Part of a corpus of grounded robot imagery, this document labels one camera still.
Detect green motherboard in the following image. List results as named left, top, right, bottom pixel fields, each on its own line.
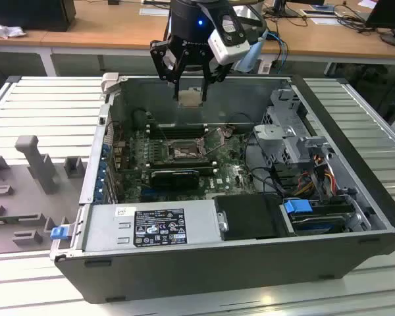
left=118, top=126, right=261, bottom=203

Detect black looped cable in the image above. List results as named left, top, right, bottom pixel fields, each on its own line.
left=242, top=130, right=284, bottom=199

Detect black monitor with stand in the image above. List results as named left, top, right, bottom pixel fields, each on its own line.
left=364, top=0, right=395, bottom=49

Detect grey case handle latch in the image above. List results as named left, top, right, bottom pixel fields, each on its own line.
left=99, top=72, right=121, bottom=97

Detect yellow red wire bundle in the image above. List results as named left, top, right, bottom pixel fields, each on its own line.
left=295, top=163, right=337, bottom=199

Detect silver square CPU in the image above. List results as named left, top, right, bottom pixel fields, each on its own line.
left=177, top=88, right=205, bottom=108

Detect CPU socket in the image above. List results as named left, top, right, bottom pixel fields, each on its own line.
left=167, top=139, right=209, bottom=164

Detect hard disk in blue carrier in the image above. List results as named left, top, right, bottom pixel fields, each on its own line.
left=282, top=197, right=346, bottom=236

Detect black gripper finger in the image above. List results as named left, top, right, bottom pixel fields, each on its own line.
left=149, top=39, right=186, bottom=101
left=199, top=51, right=233, bottom=103

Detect silver drive cage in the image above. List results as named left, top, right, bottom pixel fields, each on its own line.
left=252, top=87, right=337, bottom=166

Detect black graphics card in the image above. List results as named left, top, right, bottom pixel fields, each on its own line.
left=149, top=169, right=200, bottom=190

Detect wooden desk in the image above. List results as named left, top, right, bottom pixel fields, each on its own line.
left=0, top=0, right=395, bottom=61

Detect blue case latch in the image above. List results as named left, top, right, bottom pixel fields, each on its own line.
left=50, top=226, right=68, bottom=242

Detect black RAM slot row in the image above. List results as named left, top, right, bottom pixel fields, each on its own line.
left=149, top=159, right=219, bottom=176
left=149, top=122, right=209, bottom=140

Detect black plastic drive cover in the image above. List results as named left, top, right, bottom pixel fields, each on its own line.
left=213, top=194, right=296, bottom=242

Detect black computer box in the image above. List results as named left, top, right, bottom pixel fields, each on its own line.
left=0, top=0, right=77, bottom=33

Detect metal socket cover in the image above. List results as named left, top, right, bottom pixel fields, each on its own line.
left=197, top=128, right=226, bottom=156

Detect crumpled white paper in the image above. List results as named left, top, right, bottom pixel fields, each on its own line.
left=0, top=17, right=28, bottom=40

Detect silver power supply unit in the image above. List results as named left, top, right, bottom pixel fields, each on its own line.
left=81, top=200, right=223, bottom=253

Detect blue expansion slot clips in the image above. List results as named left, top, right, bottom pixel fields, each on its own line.
left=96, top=140, right=111, bottom=205

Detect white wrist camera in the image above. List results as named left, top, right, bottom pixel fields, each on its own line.
left=207, top=12, right=251, bottom=66

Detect blue cable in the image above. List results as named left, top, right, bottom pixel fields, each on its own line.
left=265, top=30, right=289, bottom=70

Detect dark monitor base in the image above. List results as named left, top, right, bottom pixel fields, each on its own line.
left=270, top=0, right=327, bottom=18

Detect white power strip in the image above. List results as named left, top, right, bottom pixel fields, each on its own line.
left=256, top=59, right=275, bottom=75

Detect thin metal locking lever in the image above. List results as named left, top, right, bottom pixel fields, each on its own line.
left=159, top=123, right=172, bottom=147
left=171, top=154, right=209, bottom=163

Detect grey parts rack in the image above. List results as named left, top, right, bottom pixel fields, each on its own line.
left=0, top=134, right=88, bottom=256

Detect black open PC case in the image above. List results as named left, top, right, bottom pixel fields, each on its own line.
left=49, top=72, right=395, bottom=305

